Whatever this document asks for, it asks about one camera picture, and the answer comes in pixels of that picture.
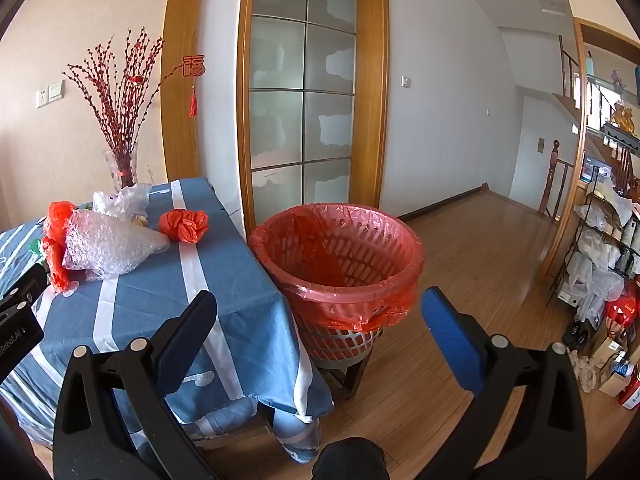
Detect wooden doorway frame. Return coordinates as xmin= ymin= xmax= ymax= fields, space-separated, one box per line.
xmin=542 ymin=17 xmax=640 ymax=281

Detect red wastebasket liner bag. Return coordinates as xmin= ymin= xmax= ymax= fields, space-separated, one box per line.
xmin=248 ymin=202 xmax=426 ymax=333

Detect clear bubble wrap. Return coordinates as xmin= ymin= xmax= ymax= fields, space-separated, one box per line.
xmin=62 ymin=209 xmax=172 ymax=282

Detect pile of white plastic bags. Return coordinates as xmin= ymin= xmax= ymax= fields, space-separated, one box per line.
xmin=565 ymin=180 xmax=640 ymax=321

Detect red berry branches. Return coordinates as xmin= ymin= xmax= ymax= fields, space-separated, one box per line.
xmin=62 ymin=27 xmax=183 ymax=161

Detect wooden framed glass door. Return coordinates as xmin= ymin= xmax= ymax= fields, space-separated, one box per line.
xmin=236 ymin=0 xmax=390 ymax=238

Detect black wire shelf rack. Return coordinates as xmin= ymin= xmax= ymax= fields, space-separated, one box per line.
xmin=547 ymin=180 xmax=640 ymax=321

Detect red bag with handles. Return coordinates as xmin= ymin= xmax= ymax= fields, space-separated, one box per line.
xmin=605 ymin=294 xmax=640 ymax=333

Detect white lattice plastic wastebasket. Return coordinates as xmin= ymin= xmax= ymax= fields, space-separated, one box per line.
xmin=248 ymin=202 xmax=426 ymax=368

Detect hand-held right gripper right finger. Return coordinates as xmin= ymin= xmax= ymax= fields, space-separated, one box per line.
xmin=421 ymin=287 xmax=588 ymax=480

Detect cardboard box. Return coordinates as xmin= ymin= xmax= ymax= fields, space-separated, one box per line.
xmin=599 ymin=360 xmax=633 ymax=398

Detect wooden archway trim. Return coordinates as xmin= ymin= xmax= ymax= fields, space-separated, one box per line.
xmin=160 ymin=0 xmax=203 ymax=181

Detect golden animal statue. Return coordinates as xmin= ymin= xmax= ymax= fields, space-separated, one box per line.
xmin=607 ymin=101 xmax=640 ymax=137

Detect clear plastic bag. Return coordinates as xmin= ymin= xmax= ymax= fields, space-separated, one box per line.
xmin=91 ymin=183 xmax=152 ymax=220

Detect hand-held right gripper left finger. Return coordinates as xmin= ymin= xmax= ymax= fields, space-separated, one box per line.
xmin=52 ymin=290 xmax=218 ymax=480

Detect red tasselled hanging ornament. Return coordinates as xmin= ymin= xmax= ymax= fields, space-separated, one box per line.
xmin=182 ymin=54 xmax=206 ymax=118

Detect balled red plastic bag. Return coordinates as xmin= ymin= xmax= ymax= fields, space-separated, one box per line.
xmin=159 ymin=208 xmax=210 ymax=245

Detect clear glass vase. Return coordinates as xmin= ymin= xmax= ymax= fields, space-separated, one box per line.
xmin=102 ymin=142 xmax=139 ymax=190

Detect pair of black shoes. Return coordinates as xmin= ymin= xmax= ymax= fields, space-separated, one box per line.
xmin=562 ymin=319 xmax=593 ymax=350

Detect orange-red plastic bag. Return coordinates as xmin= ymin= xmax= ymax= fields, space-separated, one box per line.
xmin=41 ymin=201 xmax=81 ymax=297

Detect dark wooden stool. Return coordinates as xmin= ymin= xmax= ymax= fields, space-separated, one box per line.
xmin=315 ymin=347 xmax=373 ymax=401

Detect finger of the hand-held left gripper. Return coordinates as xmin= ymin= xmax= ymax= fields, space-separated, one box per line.
xmin=0 ymin=261 xmax=49 ymax=311

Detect wooden stair newel post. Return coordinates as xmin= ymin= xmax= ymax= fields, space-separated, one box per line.
xmin=538 ymin=140 xmax=561 ymax=216

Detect blue white striped tablecloth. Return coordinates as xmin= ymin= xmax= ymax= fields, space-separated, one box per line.
xmin=0 ymin=176 xmax=335 ymax=463

